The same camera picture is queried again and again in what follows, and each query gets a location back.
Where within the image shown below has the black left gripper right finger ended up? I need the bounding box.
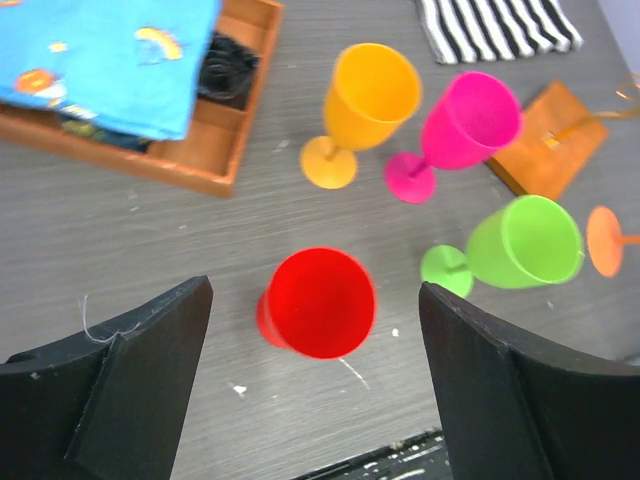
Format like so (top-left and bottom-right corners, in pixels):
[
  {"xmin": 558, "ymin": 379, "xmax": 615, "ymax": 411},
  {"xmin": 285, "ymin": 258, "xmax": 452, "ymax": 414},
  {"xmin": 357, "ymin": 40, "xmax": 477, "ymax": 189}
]
[{"xmin": 419, "ymin": 282, "xmax": 639, "ymax": 479}]

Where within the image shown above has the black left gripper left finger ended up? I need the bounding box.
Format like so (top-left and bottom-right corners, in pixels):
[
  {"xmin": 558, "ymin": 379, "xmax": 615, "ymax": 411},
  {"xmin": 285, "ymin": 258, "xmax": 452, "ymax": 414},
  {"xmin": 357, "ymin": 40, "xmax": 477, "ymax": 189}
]
[{"xmin": 1, "ymin": 276, "xmax": 213, "ymax": 479}]

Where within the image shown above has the orange plastic wine glass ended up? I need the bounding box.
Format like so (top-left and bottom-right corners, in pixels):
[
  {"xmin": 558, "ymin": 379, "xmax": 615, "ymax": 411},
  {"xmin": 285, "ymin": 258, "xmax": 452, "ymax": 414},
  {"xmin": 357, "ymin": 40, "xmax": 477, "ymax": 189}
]
[{"xmin": 586, "ymin": 206, "xmax": 639, "ymax": 278}]

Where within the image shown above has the gold wire glass rack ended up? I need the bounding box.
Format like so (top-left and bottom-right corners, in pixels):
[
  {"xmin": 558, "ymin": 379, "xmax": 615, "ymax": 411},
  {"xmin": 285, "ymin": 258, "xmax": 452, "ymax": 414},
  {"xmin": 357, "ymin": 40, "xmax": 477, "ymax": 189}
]
[{"xmin": 487, "ymin": 73, "xmax": 639, "ymax": 200}]

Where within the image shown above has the green plastic wine glass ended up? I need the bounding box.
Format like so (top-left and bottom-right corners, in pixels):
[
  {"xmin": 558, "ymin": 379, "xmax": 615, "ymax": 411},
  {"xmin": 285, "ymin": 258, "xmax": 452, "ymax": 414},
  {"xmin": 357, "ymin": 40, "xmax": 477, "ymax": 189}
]
[{"xmin": 420, "ymin": 195, "xmax": 584, "ymax": 298}]

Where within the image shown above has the red plastic wine glass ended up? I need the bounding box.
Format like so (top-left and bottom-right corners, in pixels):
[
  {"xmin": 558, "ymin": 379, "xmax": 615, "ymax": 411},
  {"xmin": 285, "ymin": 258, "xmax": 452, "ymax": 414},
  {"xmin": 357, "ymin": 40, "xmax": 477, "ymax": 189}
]
[{"xmin": 255, "ymin": 247, "xmax": 377, "ymax": 360}]

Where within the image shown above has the pink plastic wine glass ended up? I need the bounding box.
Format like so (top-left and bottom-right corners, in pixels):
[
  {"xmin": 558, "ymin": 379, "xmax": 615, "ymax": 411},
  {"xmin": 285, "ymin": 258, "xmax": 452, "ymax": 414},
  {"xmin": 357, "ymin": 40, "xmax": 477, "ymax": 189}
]
[{"xmin": 384, "ymin": 71, "xmax": 523, "ymax": 204}]

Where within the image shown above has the yellow plastic wine glass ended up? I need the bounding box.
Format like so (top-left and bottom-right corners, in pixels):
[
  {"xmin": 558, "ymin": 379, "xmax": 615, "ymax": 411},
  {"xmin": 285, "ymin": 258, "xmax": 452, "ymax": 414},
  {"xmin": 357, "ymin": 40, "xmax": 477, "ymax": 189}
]
[{"xmin": 299, "ymin": 43, "xmax": 423, "ymax": 190}]

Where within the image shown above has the wooden compartment tray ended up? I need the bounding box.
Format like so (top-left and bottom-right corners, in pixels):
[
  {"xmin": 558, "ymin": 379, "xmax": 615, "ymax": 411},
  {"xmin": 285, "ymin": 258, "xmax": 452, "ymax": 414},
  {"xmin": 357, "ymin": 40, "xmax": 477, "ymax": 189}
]
[{"xmin": 1, "ymin": 0, "xmax": 285, "ymax": 198}]

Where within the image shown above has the dark patterned cloth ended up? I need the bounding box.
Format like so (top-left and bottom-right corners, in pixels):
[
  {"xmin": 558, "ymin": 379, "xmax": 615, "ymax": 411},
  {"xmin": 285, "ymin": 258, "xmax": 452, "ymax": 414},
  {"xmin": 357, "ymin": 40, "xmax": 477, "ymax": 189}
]
[{"xmin": 58, "ymin": 115, "xmax": 151, "ymax": 153}]

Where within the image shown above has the blue patterned cloth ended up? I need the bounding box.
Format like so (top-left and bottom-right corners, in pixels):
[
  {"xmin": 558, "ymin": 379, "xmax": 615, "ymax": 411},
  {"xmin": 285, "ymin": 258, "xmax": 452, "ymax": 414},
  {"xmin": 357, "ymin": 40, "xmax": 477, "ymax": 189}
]
[{"xmin": 1, "ymin": 0, "xmax": 223, "ymax": 140}]

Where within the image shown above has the black item in tray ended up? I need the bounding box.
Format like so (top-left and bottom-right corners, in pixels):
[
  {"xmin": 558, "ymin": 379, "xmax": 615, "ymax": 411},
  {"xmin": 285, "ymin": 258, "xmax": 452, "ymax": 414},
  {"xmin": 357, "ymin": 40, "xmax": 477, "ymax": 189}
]
[{"xmin": 197, "ymin": 32, "xmax": 261, "ymax": 110}]

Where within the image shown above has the black white striped cloth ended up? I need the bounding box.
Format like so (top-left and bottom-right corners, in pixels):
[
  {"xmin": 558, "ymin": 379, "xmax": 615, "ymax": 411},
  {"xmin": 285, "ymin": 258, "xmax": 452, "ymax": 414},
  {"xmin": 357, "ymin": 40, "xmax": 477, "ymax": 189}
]
[{"xmin": 416, "ymin": 0, "xmax": 584, "ymax": 65}]

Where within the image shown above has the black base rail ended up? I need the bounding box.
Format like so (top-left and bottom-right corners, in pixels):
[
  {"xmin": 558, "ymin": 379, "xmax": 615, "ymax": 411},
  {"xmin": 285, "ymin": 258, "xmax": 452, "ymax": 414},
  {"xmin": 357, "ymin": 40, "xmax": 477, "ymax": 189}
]
[{"xmin": 294, "ymin": 429, "xmax": 453, "ymax": 480}]

